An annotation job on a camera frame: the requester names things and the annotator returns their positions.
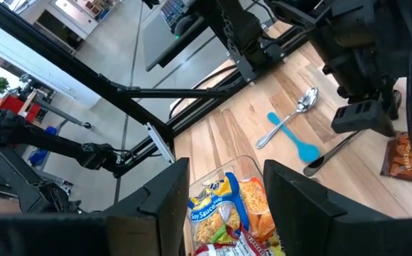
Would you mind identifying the orange ramen noodle pack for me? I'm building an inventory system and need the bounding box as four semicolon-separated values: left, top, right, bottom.
239;176;276;242

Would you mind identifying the silver metal spoon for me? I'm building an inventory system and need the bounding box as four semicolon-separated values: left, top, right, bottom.
255;87;320;150

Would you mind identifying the red white-backed ramen pack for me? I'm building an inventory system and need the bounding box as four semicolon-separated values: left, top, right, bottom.
193;230;264;256

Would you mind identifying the teal silicone spoon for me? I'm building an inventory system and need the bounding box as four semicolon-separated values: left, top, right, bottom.
266;112;321;164

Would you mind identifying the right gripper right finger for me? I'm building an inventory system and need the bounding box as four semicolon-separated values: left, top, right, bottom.
262;159;391;256

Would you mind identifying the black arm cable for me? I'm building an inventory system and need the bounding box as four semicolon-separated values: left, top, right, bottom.
168;63;239;120

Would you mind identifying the clear plastic bin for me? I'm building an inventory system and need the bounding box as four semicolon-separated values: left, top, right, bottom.
188;155;285;256

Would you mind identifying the pink green-edged ramen pack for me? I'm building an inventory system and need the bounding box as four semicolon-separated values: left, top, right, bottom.
211;223;237;246

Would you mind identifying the blue soy sauce ramen pack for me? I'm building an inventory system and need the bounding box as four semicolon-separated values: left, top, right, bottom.
188;172;249;250

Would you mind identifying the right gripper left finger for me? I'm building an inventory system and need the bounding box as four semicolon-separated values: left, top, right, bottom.
104;158;191;256

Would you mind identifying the brown orange taco mix packet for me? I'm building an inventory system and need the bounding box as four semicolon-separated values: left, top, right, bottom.
379;131;412;185

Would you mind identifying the black spoon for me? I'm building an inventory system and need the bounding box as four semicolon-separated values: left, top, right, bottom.
303;129;367;178

